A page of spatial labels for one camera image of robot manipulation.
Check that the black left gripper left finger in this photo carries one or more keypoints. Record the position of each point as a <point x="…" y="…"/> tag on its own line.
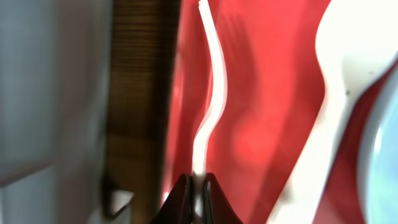
<point x="177" y="207"/>

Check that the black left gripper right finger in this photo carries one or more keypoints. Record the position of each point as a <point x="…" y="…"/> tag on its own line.
<point x="217" y="208"/>

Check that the pink plastic fork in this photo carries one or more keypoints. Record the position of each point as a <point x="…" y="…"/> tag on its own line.
<point x="219" y="91"/>

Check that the grey dishwasher rack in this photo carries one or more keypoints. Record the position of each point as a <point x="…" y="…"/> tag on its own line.
<point x="55" y="67"/>

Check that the red plastic tray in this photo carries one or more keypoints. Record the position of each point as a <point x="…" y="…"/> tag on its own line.
<point x="275" y="90"/>

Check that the large light blue plate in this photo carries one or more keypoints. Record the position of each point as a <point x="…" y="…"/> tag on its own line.
<point x="377" y="158"/>

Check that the cream plastic spoon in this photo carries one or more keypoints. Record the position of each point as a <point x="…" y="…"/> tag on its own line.
<point x="355" y="44"/>

